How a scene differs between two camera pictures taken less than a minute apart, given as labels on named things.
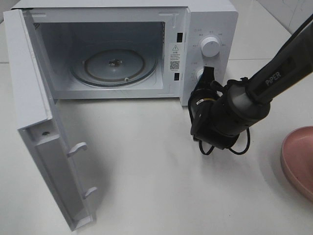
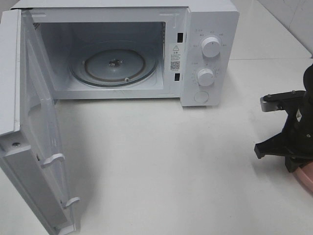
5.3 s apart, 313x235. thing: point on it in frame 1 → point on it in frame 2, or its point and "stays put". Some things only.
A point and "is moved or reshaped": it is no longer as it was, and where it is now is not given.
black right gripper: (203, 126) → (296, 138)
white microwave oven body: (132, 49) stays put
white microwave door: (39, 125) is moved or reshaped
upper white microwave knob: (210, 46) stays put
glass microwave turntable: (113, 67) stays put
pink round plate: (297, 158) is moved or reshaped
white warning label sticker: (175, 57) stays put
